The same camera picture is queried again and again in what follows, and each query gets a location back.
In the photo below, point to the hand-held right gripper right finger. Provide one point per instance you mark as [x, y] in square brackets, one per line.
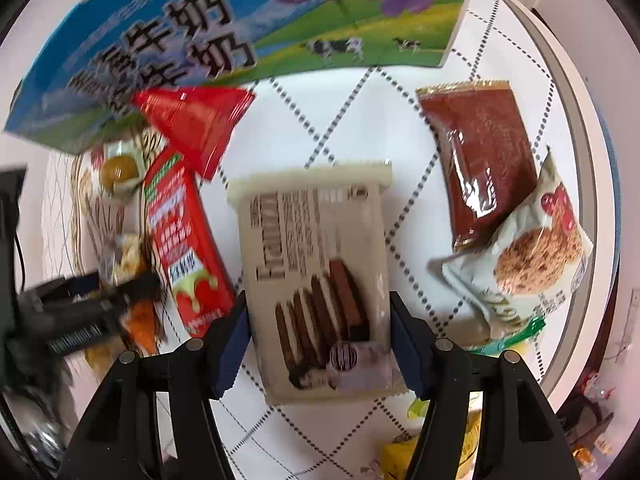
[407, 355]

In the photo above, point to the white round table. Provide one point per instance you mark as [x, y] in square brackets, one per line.
[592, 170]

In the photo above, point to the brown snack packet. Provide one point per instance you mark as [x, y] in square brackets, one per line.
[480, 150]

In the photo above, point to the clear packet of yellow snack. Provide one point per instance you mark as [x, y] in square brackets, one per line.
[122, 257]

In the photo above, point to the orange snack packet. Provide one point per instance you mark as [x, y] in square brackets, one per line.
[142, 327]

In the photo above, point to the plain red snack packet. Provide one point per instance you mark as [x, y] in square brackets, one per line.
[200, 120]

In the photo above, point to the dark furniture piece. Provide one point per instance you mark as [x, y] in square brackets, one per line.
[580, 410]

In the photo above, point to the woven embroidered placemat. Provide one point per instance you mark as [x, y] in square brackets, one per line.
[80, 210]

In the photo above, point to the white cookie packet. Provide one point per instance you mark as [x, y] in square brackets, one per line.
[530, 255]

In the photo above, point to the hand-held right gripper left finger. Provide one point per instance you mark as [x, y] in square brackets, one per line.
[232, 355]

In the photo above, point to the white dotted diamond tablecloth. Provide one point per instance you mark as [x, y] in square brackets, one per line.
[320, 125]

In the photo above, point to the blue green milk carton box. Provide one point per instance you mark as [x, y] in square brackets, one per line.
[150, 35]

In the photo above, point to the beige chocolate wafer packet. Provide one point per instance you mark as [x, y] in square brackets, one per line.
[310, 240]

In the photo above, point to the green snack packet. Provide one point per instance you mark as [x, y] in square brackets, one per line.
[525, 330]

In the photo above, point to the red packet with strawberry print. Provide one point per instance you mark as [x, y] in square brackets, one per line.
[185, 240]

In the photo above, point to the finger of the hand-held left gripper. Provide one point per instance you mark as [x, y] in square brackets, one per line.
[85, 281]
[135, 292]

